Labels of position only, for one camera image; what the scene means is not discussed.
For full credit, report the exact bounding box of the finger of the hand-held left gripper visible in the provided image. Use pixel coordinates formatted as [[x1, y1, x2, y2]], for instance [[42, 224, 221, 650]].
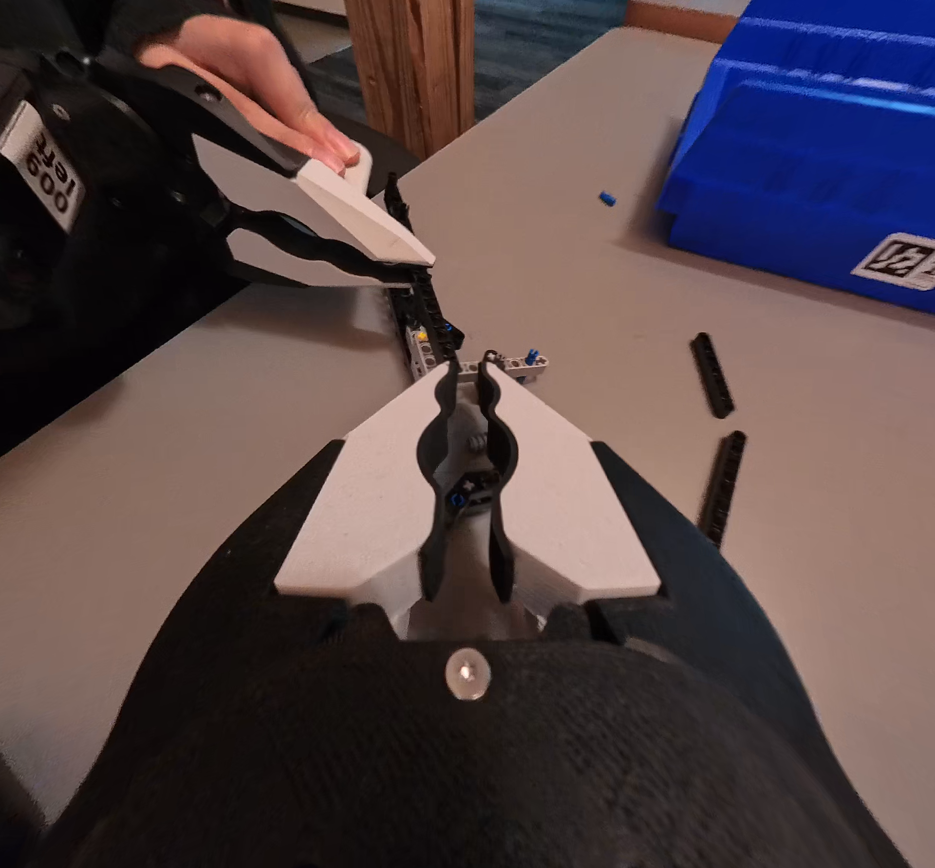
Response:
[[191, 134, 438, 266], [225, 213, 433, 292]]

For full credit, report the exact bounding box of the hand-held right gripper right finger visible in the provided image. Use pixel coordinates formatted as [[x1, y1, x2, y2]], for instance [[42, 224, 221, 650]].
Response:
[[478, 360, 663, 618]]

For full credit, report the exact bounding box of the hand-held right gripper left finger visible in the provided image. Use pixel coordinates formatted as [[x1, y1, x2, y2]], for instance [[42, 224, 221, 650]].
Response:
[[275, 363, 462, 618]]

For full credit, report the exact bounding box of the black and grey brick assembly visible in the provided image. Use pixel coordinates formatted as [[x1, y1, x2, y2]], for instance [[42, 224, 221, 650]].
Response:
[[381, 170, 550, 518]]

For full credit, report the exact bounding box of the grey desk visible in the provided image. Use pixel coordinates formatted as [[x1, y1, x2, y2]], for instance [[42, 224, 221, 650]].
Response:
[[0, 24, 935, 862]]

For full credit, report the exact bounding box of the person's left hand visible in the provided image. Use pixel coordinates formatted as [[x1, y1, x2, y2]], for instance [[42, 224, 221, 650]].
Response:
[[137, 14, 364, 175]]

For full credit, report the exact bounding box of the long black brick beam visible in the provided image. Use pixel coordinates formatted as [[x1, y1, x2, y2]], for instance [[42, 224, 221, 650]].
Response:
[[697, 430, 748, 550]]

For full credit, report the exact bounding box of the short black brick beam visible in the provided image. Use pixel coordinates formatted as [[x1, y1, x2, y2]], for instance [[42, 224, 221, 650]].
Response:
[[690, 332, 736, 421]]

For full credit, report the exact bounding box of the person's dark clothing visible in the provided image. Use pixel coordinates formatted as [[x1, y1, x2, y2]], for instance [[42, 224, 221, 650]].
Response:
[[0, 247, 251, 457]]

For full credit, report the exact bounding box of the blue storage bin with tag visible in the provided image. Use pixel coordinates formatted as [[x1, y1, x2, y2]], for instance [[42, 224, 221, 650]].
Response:
[[655, 0, 935, 316]]

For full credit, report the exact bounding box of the wooden post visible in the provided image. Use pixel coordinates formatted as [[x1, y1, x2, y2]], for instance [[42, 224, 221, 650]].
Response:
[[329, 0, 478, 163]]

